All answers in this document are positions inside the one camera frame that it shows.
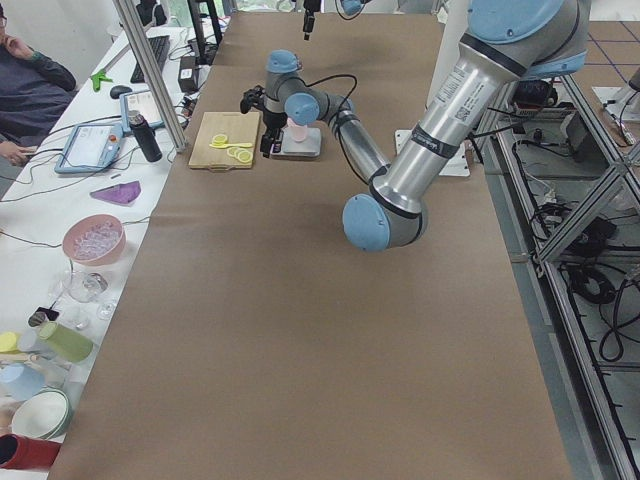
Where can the aluminium frame post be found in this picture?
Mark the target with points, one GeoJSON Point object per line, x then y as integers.
{"type": "Point", "coordinates": [141, 48]}

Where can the green cup lying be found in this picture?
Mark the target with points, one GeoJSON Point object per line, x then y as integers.
{"type": "Point", "coordinates": [66, 343]}

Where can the yellow plastic knife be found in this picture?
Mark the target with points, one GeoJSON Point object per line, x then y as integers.
{"type": "Point", "coordinates": [231, 145]}

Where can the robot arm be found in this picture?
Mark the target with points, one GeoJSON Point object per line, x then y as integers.
{"type": "Point", "coordinates": [346, 9]}
{"type": "Point", "coordinates": [504, 42]}

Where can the digital kitchen scale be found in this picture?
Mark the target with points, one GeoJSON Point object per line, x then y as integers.
{"type": "Point", "coordinates": [288, 148]}

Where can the black water bottle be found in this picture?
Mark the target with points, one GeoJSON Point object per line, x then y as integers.
{"type": "Point", "coordinates": [145, 136]}

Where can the bamboo cutting board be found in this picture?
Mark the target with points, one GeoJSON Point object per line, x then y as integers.
{"type": "Point", "coordinates": [237, 126]}

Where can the teach pendant tablet far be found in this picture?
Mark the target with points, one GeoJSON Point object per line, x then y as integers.
{"type": "Point", "coordinates": [143, 103]}

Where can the green plastic clip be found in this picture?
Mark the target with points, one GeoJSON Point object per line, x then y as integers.
{"type": "Point", "coordinates": [98, 78]}

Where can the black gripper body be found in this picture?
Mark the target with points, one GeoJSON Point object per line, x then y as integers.
{"type": "Point", "coordinates": [308, 22]}
{"type": "Point", "coordinates": [271, 121]}

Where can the seated person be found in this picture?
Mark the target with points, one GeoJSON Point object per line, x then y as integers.
{"type": "Point", "coordinates": [35, 92]}

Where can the lemon slice front left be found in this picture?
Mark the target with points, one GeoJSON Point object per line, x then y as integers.
{"type": "Point", "coordinates": [219, 140]}

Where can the wine glass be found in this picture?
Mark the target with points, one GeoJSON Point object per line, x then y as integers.
{"type": "Point", "coordinates": [92, 287]}

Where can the pink cup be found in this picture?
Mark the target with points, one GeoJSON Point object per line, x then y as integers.
{"type": "Point", "coordinates": [297, 133]}

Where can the light blue cup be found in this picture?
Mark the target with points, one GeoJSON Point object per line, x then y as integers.
{"type": "Point", "coordinates": [22, 381]}

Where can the teach pendant tablet near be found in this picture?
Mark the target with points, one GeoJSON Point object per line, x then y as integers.
{"type": "Point", "coordinates": [91, 147]}

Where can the pink bowl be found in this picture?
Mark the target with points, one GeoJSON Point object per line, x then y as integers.
{"type": "Point", "coordinates": [96, 240]}

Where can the white green bowl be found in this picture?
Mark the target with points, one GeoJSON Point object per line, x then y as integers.
{"type": "Point", "coordinates": [44, 416]}

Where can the lemon slice lower right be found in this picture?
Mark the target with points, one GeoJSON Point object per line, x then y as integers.
{"type": "Point", "coordinates": [234, 151]}

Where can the teach pendant tablet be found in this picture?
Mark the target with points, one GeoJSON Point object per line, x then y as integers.
{"type": "Point", "coordinates": [143, 103]}
{"type": "Point", "coordinates": [91, 147]}

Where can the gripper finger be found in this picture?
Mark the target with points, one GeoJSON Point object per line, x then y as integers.
{"type": "Point", "coordinates": [266, 143]}
{"type": "Point", "coordinates": [308, 25]}
{"type": "Point", "coordinates": [276, 144]}

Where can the red cup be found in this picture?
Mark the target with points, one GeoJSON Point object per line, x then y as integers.
{"type": "Point", "coordinates": [24, 453]}

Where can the black computer mouse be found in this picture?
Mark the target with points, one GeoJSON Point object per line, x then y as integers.
{"type": "Point", "coordinates": [118, 90]}

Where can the yellow cup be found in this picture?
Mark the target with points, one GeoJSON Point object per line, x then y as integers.
{"type": "Point", "coordinates": [9, 342]}

